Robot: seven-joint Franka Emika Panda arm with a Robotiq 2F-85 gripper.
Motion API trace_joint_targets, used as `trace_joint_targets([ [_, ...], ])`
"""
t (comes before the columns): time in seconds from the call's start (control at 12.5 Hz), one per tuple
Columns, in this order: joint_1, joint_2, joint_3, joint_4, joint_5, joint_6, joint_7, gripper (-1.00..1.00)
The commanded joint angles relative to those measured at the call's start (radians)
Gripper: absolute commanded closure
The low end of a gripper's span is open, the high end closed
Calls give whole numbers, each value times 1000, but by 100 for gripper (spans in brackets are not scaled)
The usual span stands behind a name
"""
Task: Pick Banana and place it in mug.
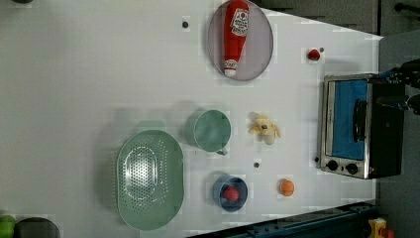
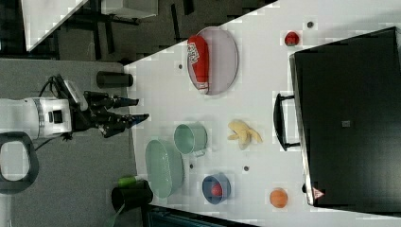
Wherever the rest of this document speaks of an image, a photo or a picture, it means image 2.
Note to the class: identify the peeled yellow toy banana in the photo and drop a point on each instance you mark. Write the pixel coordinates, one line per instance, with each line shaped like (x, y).
(243, 133)

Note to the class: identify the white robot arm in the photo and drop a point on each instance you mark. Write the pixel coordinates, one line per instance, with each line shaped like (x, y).
(46, 118)

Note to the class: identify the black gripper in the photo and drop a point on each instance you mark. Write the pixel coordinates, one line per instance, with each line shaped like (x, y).
(97, 115)

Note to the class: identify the black toaster oven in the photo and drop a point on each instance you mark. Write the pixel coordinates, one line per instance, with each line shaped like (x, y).
(347, 104)

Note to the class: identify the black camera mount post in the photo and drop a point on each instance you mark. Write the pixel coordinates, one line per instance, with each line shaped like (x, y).
(133, 196)

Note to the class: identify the green bottle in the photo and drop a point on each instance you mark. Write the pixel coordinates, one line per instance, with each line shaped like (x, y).
(127, 181)

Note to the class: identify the red ketchup bottle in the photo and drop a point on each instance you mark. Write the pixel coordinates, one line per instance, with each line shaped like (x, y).
(198, 55)

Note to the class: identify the green mug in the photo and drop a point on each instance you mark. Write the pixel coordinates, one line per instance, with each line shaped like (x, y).
(191, 138)

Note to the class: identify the orange toy fruit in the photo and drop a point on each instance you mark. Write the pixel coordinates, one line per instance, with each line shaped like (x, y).
(278, 198)

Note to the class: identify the red toy strawberry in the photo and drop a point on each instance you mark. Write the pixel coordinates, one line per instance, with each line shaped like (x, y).
(292, 39)

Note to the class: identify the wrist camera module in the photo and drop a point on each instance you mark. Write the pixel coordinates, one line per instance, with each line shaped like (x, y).
(76, 94)

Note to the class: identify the green perforated colander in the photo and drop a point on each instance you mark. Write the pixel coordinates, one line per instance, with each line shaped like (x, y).
(164, 168)

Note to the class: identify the blue bowl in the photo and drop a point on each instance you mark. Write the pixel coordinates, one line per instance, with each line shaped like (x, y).
(209, 181)

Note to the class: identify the black cylinder post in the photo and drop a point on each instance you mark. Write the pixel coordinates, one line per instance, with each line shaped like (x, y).
(113, 80)

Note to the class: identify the grey round plate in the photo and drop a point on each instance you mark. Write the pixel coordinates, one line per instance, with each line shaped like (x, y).
(223, 60)

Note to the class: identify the red ball in bowl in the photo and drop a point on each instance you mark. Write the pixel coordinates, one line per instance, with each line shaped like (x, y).
(216, 190)

